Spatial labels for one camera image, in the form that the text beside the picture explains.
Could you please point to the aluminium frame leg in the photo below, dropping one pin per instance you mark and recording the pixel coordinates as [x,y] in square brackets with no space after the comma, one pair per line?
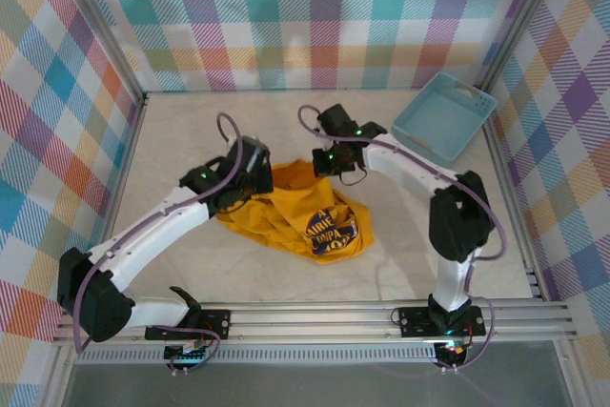
[57,378]
[574,378]

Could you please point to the light blue plastic basket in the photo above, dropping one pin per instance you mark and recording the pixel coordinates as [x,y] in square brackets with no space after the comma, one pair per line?
[438,121]

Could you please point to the aluminium mounting rail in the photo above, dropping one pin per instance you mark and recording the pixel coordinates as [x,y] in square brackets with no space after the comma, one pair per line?
[310,321]

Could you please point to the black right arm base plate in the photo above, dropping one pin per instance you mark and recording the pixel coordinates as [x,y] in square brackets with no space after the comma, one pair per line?
[414,323]

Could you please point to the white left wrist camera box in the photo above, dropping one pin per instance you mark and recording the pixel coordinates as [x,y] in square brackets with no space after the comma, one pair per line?
[233,142]

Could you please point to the aluminium table side rail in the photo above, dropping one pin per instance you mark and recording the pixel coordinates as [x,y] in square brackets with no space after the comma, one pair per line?
[136,126]
[508,188]

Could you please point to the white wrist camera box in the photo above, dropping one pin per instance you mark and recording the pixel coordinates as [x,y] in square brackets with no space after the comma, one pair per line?
[233,142]
[322,133]

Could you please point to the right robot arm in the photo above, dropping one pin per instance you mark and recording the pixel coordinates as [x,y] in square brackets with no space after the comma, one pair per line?
[405,164]

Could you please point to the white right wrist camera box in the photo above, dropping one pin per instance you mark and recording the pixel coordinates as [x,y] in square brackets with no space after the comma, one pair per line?
[322,133]

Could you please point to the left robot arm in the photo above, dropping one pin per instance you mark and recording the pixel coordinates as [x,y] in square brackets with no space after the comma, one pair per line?
[152,230]

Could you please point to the aluminium frame post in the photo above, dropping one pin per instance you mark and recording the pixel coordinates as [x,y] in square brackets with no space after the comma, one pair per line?
[518,21]
[104,28]

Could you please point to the yellow printed t-shirt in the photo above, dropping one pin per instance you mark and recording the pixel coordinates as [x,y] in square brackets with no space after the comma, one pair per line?
[286,226]

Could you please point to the green controller circuit board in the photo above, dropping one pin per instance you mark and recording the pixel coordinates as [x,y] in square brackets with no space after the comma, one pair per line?
[450,350]
[190,355]

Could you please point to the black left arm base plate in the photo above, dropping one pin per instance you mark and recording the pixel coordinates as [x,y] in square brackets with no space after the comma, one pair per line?
[219,321]

